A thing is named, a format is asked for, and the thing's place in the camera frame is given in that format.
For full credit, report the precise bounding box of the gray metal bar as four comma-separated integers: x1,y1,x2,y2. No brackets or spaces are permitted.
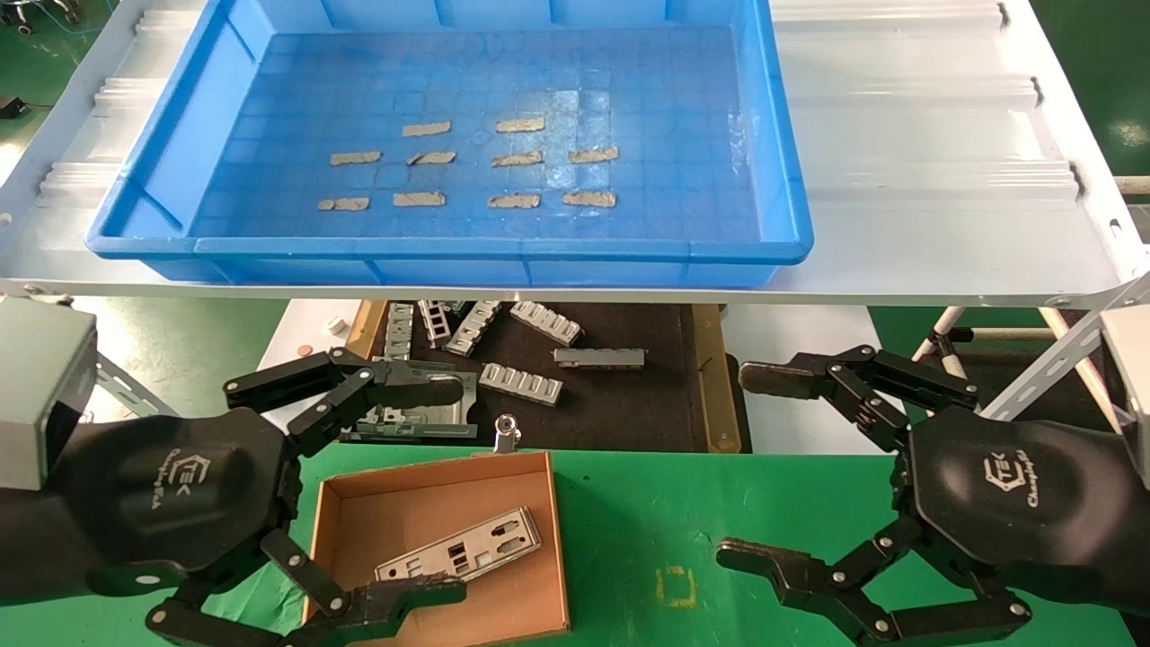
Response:
552,347,647,370

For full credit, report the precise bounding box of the silver metal I/O shield plate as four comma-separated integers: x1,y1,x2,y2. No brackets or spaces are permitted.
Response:
375,506,543,581

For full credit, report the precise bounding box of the white shelf board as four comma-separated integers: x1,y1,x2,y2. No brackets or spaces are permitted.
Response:
0,0,1150,308

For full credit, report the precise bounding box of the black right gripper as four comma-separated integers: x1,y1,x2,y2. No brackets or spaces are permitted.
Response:
716,418,1150,647

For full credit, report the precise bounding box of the brown cardboard box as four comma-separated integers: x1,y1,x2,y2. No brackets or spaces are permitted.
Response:
304,451,572,647

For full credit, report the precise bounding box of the gray slotted steel post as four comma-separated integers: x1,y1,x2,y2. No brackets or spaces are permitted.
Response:
979,270,1150,423
90,349,181,420

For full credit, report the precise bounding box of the gray left wrist camera box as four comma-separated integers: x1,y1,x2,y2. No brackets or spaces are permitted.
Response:
0,297,98,492

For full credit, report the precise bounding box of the gray slotted metal bracket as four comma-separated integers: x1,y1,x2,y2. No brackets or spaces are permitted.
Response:
446,300,504,358
509,300,585,348
384,302,417,361
417,300,454,350
478,362,565,407

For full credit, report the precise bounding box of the black tray of parts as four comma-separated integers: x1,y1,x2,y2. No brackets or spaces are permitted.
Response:
310,299,751,455

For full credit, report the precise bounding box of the white pipe with black joint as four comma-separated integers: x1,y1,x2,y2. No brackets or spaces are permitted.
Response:
909,306,980,383

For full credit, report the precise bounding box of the blue plastic tray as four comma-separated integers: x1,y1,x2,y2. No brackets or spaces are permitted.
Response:
85,0,815,288

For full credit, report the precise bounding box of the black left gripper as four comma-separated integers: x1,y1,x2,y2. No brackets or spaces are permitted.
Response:
0,346,479,647

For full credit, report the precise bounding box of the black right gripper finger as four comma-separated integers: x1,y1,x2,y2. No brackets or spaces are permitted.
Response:
739,346,980,455

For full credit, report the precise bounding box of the large gray metal bracket plate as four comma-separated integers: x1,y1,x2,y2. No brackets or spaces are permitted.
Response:
341,358,479,441

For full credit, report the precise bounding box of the cream pipe frame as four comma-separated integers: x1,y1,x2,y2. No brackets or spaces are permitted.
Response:
970,308,1124,432

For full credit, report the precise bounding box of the large green table cloth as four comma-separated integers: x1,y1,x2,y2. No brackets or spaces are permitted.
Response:
0,439,1137,647

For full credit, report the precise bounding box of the black mat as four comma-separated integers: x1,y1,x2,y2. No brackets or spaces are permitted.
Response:
355,301,729,450

